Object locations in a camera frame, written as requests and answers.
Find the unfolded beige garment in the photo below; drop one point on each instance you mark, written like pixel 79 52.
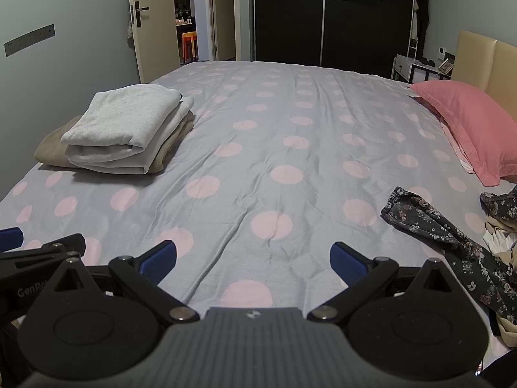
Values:
pixel 494 221

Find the black sliding wardrobe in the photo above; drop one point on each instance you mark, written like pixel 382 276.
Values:
pixel 291 20

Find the folded white cloth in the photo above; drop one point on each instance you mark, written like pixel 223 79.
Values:
pixel 113 160

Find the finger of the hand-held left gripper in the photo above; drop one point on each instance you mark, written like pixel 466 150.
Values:
pixel 60 248
pixel 10 237

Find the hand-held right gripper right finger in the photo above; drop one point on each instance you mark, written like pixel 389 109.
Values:
pixel 346 262

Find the beige padded headboard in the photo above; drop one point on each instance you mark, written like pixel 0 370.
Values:
pixel 484 60

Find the white clothes rack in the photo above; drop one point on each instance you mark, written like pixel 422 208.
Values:
pixel 412 28

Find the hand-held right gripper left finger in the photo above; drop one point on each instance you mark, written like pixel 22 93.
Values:
pixel 158 260

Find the light pink pillow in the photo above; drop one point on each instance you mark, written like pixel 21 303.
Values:
pixel 458 149

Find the white nightstand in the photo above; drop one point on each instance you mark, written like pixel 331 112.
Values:
pixel 404 66

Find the small photo frame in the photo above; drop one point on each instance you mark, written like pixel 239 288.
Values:
pixel 446 65

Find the dark floral pants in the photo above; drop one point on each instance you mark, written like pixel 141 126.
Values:
pixel 428 218

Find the folded light grey cloth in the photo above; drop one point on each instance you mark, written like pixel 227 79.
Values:
pixel 117 117

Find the folded beige garment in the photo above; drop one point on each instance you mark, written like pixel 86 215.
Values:
pixel 50 149

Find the cream door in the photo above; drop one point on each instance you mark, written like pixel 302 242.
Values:
pixel 157 40

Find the grey wall plate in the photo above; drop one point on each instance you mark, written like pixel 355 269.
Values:
pixel 28 40

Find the orange stool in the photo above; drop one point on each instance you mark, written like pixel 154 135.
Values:
pixel 189 44

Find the bed with polka dot sheet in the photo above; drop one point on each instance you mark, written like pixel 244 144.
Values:
pixel 262 129

